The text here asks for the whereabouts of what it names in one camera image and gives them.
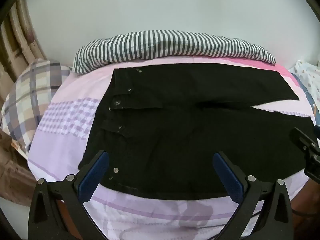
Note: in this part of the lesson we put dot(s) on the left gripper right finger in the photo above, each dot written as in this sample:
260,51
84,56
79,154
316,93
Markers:
264,209

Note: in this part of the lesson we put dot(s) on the black pants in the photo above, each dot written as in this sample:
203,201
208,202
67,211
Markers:
161,126

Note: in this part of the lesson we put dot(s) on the pink purple bed sheet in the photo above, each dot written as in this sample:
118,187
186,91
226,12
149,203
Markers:
61,138

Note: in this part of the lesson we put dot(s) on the brown patterned curtain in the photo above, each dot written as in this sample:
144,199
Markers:
18,49

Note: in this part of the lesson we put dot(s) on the plaid pillow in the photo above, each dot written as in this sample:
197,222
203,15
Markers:
29,98

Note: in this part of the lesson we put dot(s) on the white patterned quilt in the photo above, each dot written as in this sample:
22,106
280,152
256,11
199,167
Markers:
308,75

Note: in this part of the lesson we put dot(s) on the grey white striped blanket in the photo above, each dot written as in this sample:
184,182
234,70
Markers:
153,44

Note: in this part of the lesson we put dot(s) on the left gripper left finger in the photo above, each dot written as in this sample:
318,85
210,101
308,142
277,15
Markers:
57,209

